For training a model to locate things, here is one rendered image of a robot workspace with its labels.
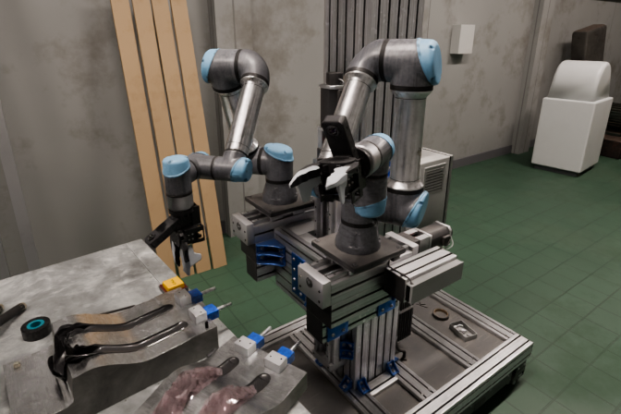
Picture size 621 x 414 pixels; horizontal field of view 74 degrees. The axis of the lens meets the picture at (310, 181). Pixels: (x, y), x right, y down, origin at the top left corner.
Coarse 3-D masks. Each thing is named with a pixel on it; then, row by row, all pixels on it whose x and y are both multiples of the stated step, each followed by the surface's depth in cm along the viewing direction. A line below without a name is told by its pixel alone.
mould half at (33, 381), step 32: (64, 320) 116; (96, 320) 120; (128, 320) 124; (160, 320) 124; (128, 352) 110; (160, 352) 112; (192, 352) 118; (32, 384) 104; (64, 384) 104; (96, 384) 101; (128, 384) 107
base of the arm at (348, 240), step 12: (348, 228) 130; (360, 228) 129; (372, 228) 131; (336, 240) 134; (348, 240) 130; (360, 240) 129; (372, 240) 130; (348, 252) 131; (360, 252) 130; (372, 252) 131
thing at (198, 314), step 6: (198, 306) 125; (210, 306) 127; (222, 306) 129; (192, 312) 122; (198, 312) 122; (204, 312) 122; (210, 312) 124; (216, 312) 126; (192, 318) 123; (198, 318) 121; (204, 318) 123; (210, 318) 125
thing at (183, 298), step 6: (210, 288) 138; (174, 294) 132; (180, 294) 131; (186, 294) 131; (192, 294) 133; (198, 294) 133; (180, 300) 128; (186, 300) 130; (192, 300) 132; (198, 300) 133; (180, 306) 129
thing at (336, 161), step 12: (336, 156) 82; (348, 156) 81; (360, 156) 86; (324, 168) 78; (360, 168) 81; (324, 180) 80; (348, 180) 79; (360, 180) 81; (324, 192) 81; (336, 192) 80; (348, 192) 79; (360, 192) 81
